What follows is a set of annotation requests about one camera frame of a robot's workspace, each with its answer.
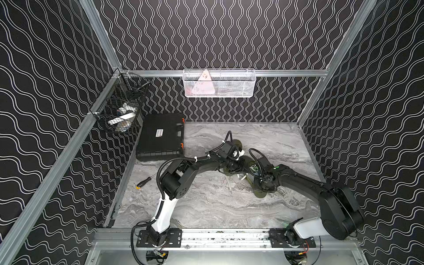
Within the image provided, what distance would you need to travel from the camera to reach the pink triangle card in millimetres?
898

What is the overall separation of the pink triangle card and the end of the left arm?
0.31 meters

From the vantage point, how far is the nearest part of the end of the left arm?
0.79 metres
